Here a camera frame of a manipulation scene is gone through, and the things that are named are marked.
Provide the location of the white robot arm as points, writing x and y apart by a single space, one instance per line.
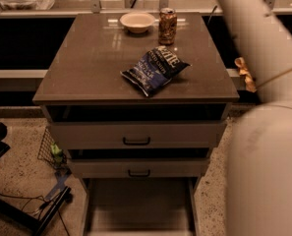
259 163

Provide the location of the grey drawer cabinet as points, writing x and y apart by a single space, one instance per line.
137 121

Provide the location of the open bottom drawer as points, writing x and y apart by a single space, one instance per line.
140 207

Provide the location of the blue chip bag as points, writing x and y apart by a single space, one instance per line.
154 70

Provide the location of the white ceramic bowl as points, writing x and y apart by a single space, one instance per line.
137 22

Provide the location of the brown soda can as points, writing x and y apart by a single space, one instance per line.
167 26

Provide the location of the green object in basket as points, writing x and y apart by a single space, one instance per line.
57 153

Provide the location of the blue tape on floor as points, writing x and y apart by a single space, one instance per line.
61 177

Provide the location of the yellow crumpled cloth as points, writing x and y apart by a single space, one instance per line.
245 74

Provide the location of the black stand leg left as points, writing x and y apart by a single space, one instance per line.
36 221

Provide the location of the top drawer with black handle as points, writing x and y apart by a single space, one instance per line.
126 135

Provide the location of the drawer with black handle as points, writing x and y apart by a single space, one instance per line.
126 135
125 168

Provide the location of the middle drawer with black handle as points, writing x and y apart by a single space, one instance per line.
125 168

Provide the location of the black wire basket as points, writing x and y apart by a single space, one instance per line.
44 153

